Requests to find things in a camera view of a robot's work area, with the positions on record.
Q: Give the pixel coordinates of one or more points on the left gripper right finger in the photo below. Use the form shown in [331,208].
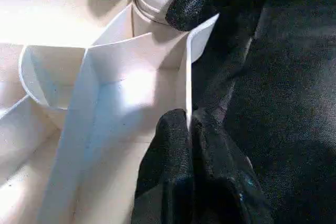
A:
[226,182]

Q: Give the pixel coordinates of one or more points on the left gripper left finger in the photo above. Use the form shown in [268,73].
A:
[168,177]

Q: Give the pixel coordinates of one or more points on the black plastic mat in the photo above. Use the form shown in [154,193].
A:
[283,103]

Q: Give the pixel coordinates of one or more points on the white plastic table top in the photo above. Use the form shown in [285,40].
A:
[52,51]

